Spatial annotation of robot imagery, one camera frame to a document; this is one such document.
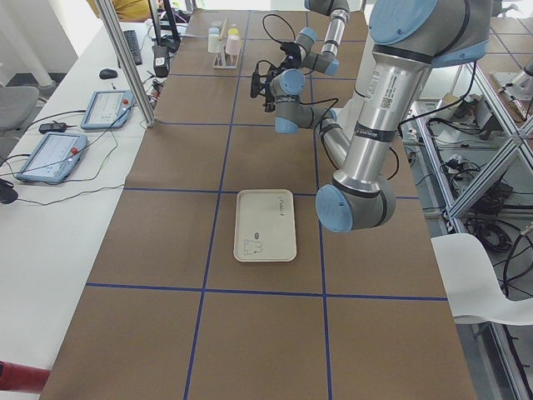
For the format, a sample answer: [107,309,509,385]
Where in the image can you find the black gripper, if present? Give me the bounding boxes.
[250,68,277,112]
[279,42,301,71]

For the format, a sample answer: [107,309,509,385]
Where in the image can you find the yellow plastic cup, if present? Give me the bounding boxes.
[228,27,240,37]

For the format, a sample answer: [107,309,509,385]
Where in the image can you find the pale cream plastic cup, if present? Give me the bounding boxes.
[207,33,221,54]

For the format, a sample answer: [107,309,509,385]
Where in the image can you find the pink plastic cup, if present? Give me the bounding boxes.
[225,35,242,57]

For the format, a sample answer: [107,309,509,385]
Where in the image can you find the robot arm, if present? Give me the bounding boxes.
[279,0,351,76]
[251,1,493,233]

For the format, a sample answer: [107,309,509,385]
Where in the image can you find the black labelled box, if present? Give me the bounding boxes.
[152,44,170,78]

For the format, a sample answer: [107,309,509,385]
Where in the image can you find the black keyboard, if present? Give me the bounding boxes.
[122,30,142,65]

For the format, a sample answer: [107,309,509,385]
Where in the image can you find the cream serving tray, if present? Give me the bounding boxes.
[233,189,297,263]

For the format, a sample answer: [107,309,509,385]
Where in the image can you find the black computer mouse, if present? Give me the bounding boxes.
[98,68,117,80]

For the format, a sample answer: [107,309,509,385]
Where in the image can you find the blue teach pendant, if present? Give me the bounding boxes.
[15,132,88,184]
[80,90,134,130]

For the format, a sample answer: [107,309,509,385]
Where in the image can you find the yellow jacket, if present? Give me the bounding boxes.
[112,0,151,23]

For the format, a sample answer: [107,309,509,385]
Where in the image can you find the black power adapter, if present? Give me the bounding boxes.
[38,122,67,134]

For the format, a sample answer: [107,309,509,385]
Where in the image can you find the grey office chair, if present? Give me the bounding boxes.
[1,86,39,133]

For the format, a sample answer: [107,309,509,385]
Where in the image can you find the brown table mat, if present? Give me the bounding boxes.
[42,9,476,399]

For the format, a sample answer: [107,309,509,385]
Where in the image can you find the white plastic chair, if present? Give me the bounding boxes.
[431,233,532,326]

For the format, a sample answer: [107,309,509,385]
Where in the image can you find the red fire extinguisher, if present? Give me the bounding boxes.
[0,361,51,394]

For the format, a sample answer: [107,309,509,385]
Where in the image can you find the white wire cup rack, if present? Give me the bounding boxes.
[208,18,242,69]

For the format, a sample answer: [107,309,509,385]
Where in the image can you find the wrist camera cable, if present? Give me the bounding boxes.
[262,13,299,46]

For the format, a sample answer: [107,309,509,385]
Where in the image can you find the aluminium frame post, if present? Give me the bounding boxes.
[95,0,156,128]

